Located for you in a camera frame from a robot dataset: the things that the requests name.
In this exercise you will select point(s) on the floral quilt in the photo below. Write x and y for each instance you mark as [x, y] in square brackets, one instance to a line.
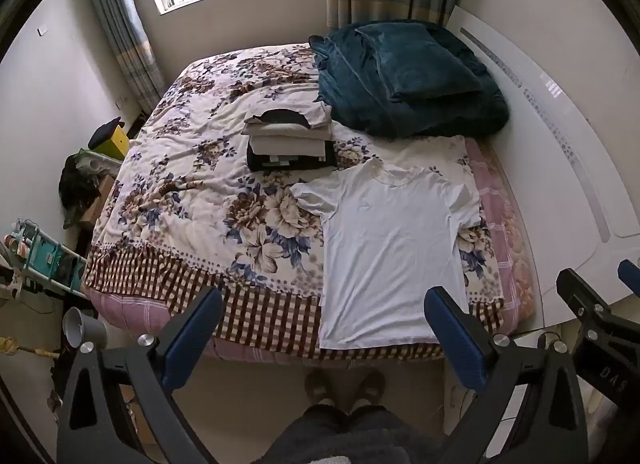
[200, 184]

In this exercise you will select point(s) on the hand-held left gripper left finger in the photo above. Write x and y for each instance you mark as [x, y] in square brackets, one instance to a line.
[192, 339]

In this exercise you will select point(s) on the teal blanket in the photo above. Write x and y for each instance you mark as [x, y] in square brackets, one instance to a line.
[350, 94]

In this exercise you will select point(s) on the person's legs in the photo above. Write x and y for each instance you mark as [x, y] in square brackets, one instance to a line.
[345, 434]

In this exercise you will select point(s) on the brown slipper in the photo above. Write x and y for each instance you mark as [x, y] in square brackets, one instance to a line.
[316, 386]
[369, 386]

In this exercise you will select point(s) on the yellow box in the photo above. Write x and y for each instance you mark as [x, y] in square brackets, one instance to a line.
[117, 144]

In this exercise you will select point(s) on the dark bag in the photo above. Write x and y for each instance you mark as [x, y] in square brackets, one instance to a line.
[77, 184]

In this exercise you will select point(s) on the white headboard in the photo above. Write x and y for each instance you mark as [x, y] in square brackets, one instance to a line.
[565, 109]

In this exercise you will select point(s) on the folded white clothes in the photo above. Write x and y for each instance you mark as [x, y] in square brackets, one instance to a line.
[290, 141]

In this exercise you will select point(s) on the folded white and black shirt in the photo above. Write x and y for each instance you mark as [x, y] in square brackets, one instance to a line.
[310, 114]

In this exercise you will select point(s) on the white T-shirt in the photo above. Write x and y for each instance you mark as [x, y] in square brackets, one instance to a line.
[390, 254]

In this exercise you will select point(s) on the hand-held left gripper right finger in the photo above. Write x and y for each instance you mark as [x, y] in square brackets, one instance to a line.
[457, 344]

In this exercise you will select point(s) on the teal storage cart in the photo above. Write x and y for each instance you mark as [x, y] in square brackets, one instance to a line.
[50, 259]

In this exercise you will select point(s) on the black cap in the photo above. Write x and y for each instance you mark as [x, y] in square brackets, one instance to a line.
[102, 133]

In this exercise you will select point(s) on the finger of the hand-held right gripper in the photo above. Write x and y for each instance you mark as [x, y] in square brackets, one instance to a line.
[597, 316]
[631, 276]

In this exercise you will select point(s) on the grey waste bin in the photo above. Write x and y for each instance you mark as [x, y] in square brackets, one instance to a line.
[82, 329]

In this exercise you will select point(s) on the teal pillow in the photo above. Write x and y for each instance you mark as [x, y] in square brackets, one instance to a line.
[420, 64]

